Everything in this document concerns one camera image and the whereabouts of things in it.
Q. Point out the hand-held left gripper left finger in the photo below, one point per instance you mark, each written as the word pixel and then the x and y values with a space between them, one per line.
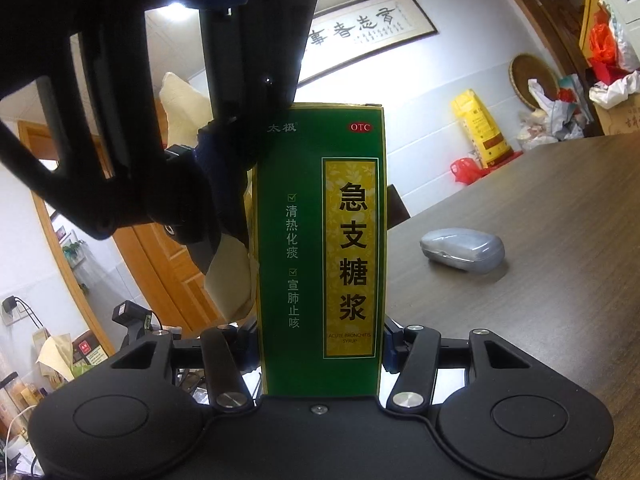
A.
pixel 225 360

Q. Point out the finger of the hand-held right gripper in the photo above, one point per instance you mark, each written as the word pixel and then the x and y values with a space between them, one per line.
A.
pixel 165 195
pixel 225 185

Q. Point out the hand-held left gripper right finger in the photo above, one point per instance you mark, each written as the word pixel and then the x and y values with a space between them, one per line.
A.
pixel 392 347

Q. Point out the green medicine box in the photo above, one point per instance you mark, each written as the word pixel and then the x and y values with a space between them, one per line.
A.
pixel 300 260

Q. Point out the wooden door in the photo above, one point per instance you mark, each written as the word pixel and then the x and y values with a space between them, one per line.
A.
pixel 170 270

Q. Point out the green potted plant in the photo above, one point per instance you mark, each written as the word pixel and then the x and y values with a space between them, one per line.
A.
pixel 75 252

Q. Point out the small white framed picture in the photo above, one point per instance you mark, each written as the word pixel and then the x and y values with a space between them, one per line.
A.
pixel 62 230

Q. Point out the grey glasses case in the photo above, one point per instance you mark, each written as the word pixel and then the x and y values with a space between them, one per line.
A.
pixel 462 250

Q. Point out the brown box red label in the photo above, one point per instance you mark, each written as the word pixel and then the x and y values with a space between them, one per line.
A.
pixel 90 350

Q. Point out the green tissue pack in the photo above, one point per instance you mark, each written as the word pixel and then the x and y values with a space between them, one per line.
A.
pixel 57 357

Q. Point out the black charger plug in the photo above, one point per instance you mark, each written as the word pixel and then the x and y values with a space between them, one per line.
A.
pixel 10 306

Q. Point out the red plastic bag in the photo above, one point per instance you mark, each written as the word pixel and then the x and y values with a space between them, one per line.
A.
pixel 467 170

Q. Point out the large framed calligraphy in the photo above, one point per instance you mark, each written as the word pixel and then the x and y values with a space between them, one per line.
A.
pixel 370 30

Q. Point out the yellow rice bag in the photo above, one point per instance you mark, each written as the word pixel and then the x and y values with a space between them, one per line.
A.
pixel 482 130

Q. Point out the crumpled white plastic bags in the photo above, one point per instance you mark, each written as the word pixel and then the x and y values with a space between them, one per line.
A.
pixel 555 115

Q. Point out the woven bamboo basket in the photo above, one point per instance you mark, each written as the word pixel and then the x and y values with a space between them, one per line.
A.
pixel 530 77

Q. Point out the cardboard box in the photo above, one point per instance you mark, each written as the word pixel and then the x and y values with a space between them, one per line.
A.
pixel 620 115

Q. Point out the wooden doorway frame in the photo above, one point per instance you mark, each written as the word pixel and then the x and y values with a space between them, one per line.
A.
pixel 545 20

